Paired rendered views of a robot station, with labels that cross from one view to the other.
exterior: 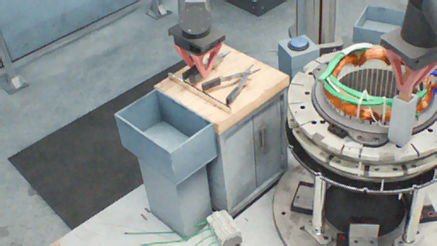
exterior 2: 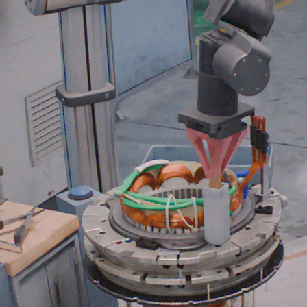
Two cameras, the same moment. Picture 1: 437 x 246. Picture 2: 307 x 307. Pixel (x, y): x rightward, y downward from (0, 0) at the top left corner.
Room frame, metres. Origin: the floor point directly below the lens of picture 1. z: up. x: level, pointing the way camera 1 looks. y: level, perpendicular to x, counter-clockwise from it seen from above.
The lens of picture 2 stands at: (-0.33, 0.16, 1.66)
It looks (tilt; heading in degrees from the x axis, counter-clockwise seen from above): 21 degrees down; 340
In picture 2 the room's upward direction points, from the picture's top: 4 degrees counter-clockwise
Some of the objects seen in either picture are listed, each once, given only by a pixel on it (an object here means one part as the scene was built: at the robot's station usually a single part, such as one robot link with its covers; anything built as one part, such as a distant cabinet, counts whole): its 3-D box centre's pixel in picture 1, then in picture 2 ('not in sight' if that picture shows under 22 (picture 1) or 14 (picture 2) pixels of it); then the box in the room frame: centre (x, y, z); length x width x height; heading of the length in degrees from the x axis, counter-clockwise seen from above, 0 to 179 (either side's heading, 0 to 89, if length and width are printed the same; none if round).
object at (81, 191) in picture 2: (298, 43); (79, 191); (1.09, -0.22, 1.04); 0.04 x 0.04 x 0.01
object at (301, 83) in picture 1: (375, 97); (183, 214); (0.80, -0.30, 1.09); 0.32 x 0.32 x 0.01
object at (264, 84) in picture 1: (221, 85); (3, 234); (0.95, -0.03, 1.05); 0.20 x 0.19 x 0.02; 129
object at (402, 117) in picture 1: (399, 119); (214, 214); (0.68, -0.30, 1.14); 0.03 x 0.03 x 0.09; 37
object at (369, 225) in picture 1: (364, 234); not in sight; (0.69, -0.27, 0.85); 0.06 x 0.04 x 0.05; 79
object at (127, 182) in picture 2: (340, 61); (136, 177); (0.84, -0.24, 1.15); 0.15 x 0.04 x 0.02; 127
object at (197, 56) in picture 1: (199, 55); not in sight; (0.96, 0.01, 1.12); 0.07 x 0.07 x 0.09; 40
